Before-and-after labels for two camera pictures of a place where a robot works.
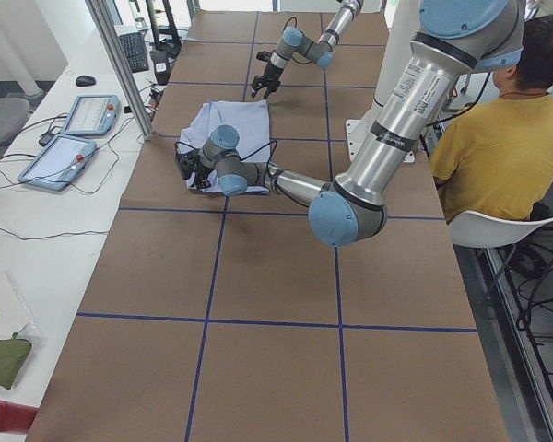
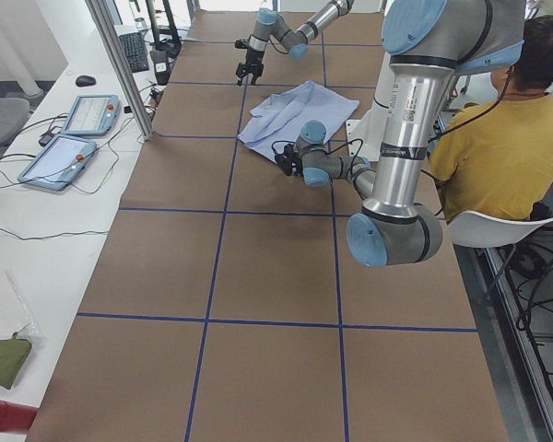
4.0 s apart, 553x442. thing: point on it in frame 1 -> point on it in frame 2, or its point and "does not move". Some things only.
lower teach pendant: (60, 163) does not move
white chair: (470, 228) does not move
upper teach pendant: (92, 115) does not move
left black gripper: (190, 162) -> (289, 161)
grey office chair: (2, 120) does not move
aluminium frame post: (101, 20) does not move
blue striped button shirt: (251, 121) -> (279, 122)
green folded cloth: (5, 361) does not move
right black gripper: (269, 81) -> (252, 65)
